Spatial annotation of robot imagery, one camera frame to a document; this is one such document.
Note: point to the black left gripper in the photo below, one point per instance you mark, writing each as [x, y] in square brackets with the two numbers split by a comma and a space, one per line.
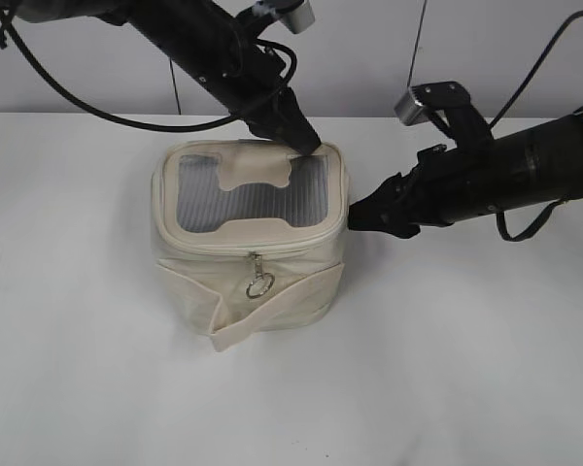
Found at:
[252, 80]

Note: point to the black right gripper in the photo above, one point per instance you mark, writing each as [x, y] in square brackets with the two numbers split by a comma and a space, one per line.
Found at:
[445, 187]

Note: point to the cream fabric bag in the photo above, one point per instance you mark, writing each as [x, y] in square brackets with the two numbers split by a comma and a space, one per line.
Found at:
[248, 236]

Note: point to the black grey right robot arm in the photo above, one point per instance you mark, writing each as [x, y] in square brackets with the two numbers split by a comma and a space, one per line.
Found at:
[520, 179]

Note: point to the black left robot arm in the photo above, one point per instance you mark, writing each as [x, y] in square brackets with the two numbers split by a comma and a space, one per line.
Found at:
[168, 25]

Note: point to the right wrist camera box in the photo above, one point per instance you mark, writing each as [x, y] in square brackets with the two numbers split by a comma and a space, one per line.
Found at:
[448, 106]

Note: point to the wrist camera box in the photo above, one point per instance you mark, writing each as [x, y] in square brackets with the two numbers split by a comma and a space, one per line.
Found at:
[448, 106]
[296, 15]

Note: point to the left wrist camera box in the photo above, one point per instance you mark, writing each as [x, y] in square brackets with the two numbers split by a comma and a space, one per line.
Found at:
[296, 15]

